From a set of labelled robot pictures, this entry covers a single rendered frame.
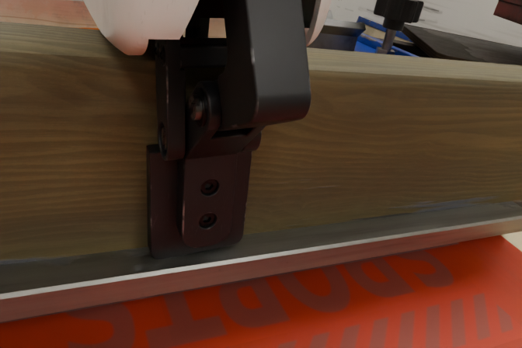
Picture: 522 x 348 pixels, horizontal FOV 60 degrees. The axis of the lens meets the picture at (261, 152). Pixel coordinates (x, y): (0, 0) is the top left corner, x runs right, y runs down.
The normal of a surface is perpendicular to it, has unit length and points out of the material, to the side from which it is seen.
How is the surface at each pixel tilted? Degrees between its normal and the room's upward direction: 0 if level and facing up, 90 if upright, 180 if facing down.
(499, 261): 0
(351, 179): 90
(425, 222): 0
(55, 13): 90
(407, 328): 0
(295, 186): 90
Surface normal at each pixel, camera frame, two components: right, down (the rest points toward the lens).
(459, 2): -0.90, 0.03
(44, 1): 0.40, 0.46
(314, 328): 0.18, -0.89
